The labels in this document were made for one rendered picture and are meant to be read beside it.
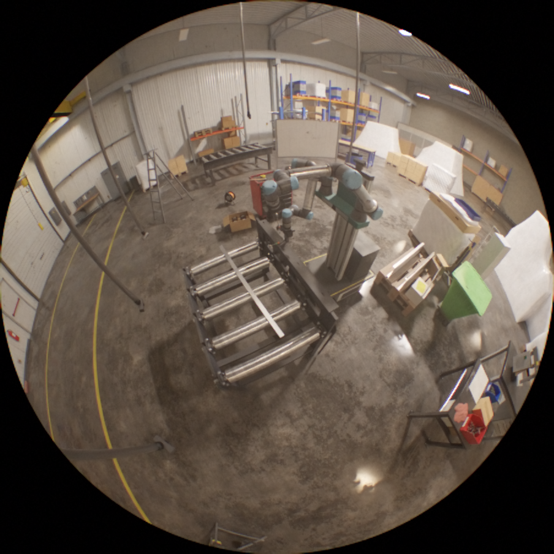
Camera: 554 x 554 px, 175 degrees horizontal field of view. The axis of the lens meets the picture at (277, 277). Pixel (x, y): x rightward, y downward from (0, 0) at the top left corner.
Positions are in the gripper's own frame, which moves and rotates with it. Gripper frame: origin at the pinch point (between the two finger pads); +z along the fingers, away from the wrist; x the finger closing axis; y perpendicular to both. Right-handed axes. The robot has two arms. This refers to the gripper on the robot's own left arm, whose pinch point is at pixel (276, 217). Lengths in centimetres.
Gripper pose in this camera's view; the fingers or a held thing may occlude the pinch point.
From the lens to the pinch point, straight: 119.8
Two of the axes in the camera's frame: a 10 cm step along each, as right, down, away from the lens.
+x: 8.8, -4.8, 0.1
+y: 4.6, 8.4, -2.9
